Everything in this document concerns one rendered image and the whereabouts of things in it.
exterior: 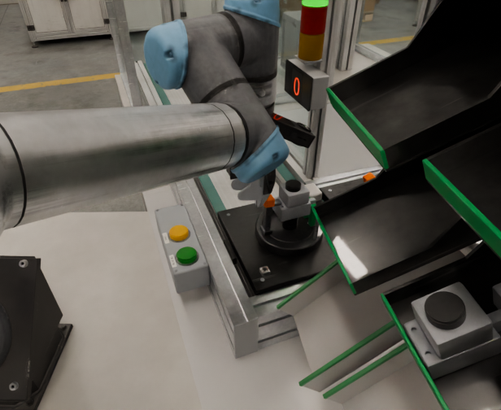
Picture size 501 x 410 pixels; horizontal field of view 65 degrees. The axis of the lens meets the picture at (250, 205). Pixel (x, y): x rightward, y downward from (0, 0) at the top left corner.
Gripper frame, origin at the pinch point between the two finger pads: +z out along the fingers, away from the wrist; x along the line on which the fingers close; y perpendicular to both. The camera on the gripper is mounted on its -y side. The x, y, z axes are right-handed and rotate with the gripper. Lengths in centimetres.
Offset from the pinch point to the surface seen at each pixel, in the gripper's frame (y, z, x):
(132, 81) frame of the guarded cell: 14, 5, -82
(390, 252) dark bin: -2.7, -14.1, 30.8
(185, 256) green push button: 15.5, 10.1, -0.6
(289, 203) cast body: -4.7, 0.6, 2.2
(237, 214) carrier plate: 1.9, 10.3, -9.4
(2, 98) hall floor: 115, 108, -361
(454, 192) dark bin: 2.3, -29.5, 39.2
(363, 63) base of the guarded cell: -100, 21, -111
